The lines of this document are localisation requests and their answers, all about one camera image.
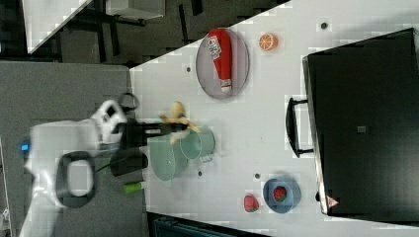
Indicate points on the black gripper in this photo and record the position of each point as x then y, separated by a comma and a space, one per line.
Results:
135, 134

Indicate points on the green mug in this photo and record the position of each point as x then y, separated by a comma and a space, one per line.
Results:
199, 145

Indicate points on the strawberry inside blue bowl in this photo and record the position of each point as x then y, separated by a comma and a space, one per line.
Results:
280, 193

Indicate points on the grey round plate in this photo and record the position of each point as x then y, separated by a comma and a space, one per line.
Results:
207, 74

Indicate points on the red toy strawberry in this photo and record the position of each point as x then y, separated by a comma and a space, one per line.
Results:
250, 203

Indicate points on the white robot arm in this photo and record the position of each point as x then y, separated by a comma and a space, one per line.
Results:
60, 157

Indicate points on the green cylinder object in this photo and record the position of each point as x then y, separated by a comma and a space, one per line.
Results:
133, 187

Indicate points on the green plastic colander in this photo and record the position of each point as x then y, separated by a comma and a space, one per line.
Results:
167, 160

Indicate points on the blue bowl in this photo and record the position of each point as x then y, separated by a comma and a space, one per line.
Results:
289, 203

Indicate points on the red ketchup bottle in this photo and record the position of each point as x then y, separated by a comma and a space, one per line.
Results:
221, 53

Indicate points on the yellow toy banana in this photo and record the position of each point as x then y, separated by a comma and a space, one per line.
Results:
178, 115

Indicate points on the black toaster oven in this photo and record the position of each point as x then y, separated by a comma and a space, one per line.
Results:
363, 105

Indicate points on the orange slice toy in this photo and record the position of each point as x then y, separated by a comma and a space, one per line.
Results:
268, 41

